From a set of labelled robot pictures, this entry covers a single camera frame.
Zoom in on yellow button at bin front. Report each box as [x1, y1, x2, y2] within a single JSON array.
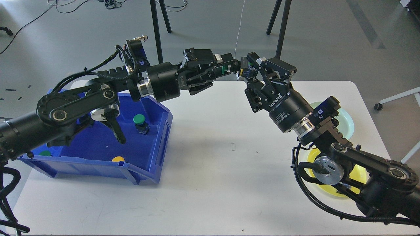
[[111, 156, 125, 162]]

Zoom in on black floor cables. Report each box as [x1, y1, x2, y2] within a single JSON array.
[[0, 0, 188, 55]]

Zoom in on green push button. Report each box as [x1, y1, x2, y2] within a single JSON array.
[[133, 114, 150, 135], [221, 57, 253, 81]]

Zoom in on yellow plate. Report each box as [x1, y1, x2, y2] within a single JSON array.
[[306, 149, 367, 199]]

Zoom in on black tripod leg left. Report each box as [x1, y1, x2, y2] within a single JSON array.
[[150, 0, 172, 63]]

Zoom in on light green plate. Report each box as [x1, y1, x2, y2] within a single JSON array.
[[310, 98, 355, 139]]

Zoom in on black tripod leg right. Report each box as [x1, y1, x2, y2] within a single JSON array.
[[266, 0, 292, 60]]

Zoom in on black tripod leg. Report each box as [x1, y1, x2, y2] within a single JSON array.
[[266, 0, 292, 60], [150, 0, 172, 63]]

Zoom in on blue plastic bin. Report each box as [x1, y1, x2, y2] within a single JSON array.
[[18, 92, 173, 185]]

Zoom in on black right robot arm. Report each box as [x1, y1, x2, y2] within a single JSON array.
[[240, 52, 419, 226]]

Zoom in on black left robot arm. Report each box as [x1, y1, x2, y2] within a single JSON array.
[[1, 36, 242, 236]]

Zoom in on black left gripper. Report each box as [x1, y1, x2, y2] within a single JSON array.
[[138, 48, 236, 103]]

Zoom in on white wheeled chair base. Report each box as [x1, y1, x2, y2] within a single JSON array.
[[373, 87, 419, 166]]

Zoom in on white charger with cable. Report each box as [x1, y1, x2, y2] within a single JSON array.
[[234, 0, 246, 58]]

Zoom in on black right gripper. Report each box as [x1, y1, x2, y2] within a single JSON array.
[[243, 52, 313, 133]]

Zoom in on green button at bin corner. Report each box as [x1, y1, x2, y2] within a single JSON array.
[[38, 150, 52, 156]]

